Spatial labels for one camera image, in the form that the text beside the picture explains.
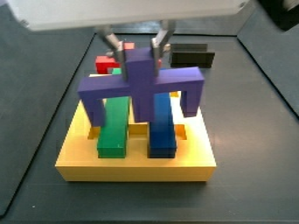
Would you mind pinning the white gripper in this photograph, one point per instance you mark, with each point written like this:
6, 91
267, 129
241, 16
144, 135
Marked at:
41, 15

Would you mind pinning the purple three-legged block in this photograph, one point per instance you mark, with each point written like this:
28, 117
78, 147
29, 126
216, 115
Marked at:
140, 86

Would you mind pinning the yellow slotted board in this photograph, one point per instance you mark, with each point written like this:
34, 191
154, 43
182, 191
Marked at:
78, 163

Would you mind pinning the red three-legged block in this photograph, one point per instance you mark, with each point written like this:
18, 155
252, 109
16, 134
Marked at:
104, 62

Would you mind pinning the green long bar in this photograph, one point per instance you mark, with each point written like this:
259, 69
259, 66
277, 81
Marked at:
112, 136

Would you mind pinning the blue long bar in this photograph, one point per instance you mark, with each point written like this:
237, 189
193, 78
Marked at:
161, 134

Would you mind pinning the black angled bracket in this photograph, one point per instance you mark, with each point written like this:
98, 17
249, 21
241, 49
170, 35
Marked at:
190, 55

